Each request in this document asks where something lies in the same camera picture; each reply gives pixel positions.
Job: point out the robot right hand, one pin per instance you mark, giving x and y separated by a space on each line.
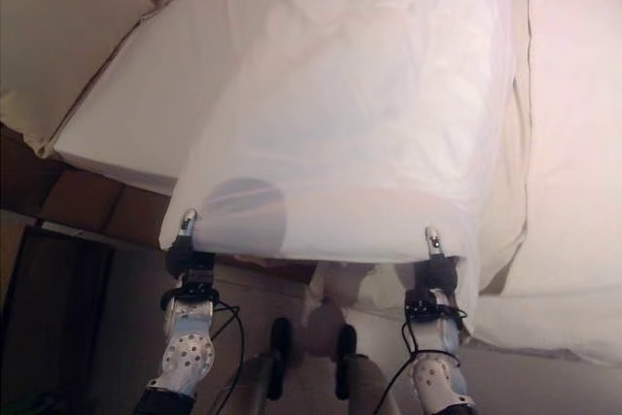
437 273

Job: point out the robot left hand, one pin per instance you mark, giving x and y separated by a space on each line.
187 259

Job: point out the white translucent bed sheet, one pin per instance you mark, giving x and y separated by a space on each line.
350 118

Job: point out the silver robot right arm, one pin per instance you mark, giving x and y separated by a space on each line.
435 376

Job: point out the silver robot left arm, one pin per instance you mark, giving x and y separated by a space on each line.
187 342

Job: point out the beige bed side cloth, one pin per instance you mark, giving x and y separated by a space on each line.
63 41

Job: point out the robot right leg dark foot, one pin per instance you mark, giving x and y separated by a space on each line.
347 344

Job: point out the robot leg dark foot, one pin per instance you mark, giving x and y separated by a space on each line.
347 344
281 342

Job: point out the robot left leg dark foot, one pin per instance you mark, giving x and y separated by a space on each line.
281 342

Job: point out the dark wooden cabinet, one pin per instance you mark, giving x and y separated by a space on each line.
53 318

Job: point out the white mattress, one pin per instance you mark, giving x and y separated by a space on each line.
160 94

